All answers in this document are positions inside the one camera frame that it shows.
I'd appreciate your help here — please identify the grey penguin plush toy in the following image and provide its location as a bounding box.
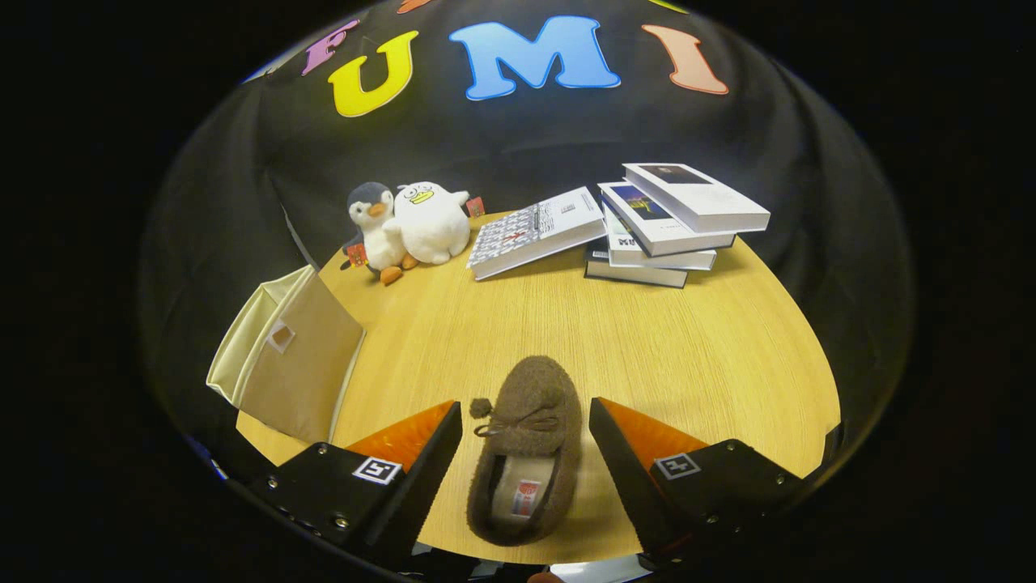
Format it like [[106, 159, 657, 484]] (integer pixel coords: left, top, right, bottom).
[[340, 181, 419, 286]]

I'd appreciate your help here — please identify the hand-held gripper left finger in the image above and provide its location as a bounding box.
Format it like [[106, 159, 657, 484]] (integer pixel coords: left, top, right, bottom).
[[243, 399, 464, 569]]

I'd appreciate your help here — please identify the grey patterned cover book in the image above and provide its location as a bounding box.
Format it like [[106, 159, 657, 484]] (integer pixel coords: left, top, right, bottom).
[[467, 186, 608, 282]]

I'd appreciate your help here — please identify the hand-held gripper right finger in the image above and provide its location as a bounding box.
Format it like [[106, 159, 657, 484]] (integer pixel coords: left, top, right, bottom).
[[589, 397, 809, 572]]

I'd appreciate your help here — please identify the beige fabric storage box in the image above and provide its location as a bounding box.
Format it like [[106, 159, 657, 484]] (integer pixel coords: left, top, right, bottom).
[[206, 265, 367, 445]]

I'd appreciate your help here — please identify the brown fuzzy shoe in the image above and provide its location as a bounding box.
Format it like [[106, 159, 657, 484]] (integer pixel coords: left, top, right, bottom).
[[466, 355, 584, 547]]

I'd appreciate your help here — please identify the dark cover book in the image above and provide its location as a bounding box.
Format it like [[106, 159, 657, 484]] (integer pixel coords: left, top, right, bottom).
[[584, 237, 690, 289]]

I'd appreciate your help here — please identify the white duck plush toy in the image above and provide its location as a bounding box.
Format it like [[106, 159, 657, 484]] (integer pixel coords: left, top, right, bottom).
[[393, 181, 486, 266]]

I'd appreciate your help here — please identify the white book dark picture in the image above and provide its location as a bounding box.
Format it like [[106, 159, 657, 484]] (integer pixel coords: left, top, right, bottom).
[[622, 163, 771, 235]]

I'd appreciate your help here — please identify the white book black print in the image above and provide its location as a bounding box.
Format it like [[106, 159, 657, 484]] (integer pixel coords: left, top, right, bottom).
[[603, 206, 718, 271]]

